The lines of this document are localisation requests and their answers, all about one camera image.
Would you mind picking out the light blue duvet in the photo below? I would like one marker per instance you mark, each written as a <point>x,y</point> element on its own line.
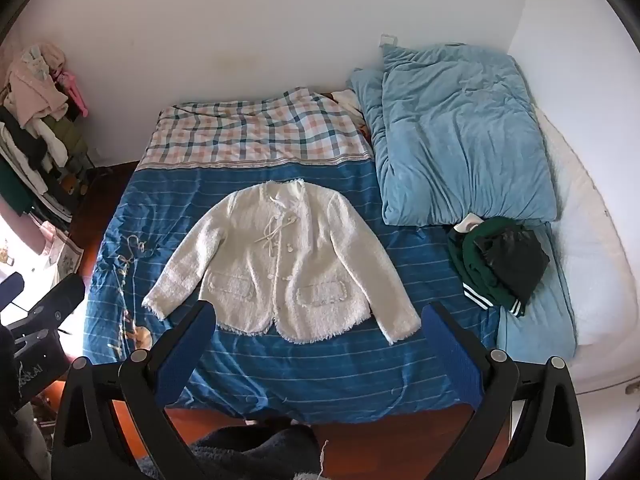
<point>450,145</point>

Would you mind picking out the white mattress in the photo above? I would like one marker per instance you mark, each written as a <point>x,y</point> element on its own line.
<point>595,260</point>

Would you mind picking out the light blue sheet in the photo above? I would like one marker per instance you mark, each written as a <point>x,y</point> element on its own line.
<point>540,325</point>

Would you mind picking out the green jacket with striped cuffs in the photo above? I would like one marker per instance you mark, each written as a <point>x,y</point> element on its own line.
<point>475,265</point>

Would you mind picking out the person's dark fuzzy clothing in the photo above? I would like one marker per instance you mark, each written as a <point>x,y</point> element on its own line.
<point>250,452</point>

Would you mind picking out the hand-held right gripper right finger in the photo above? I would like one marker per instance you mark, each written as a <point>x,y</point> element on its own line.
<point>452,357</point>

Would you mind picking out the white red cloth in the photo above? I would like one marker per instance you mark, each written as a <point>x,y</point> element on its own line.
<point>350,105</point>

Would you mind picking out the pink hanger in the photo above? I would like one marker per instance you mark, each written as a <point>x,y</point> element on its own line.
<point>75,92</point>

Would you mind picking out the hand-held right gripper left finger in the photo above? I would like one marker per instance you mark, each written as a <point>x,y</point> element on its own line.
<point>182,360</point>

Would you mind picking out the clothes rack with clothes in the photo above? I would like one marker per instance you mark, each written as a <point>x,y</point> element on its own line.
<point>35,130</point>

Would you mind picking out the blue striped bedsheet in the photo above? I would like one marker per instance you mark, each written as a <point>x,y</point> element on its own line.
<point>400,265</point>

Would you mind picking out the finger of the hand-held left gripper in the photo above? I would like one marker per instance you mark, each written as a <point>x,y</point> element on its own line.
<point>11,290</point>
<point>57,305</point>

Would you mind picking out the white tweed jacket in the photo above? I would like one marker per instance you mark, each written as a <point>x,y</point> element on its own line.
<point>310,270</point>

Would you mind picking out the pale patterned cloth bag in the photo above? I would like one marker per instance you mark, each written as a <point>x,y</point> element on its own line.
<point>60,252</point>

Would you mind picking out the black garment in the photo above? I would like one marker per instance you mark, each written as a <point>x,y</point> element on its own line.
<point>520,260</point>

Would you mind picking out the plaid blanket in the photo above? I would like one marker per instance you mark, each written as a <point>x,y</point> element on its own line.
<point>260,130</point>

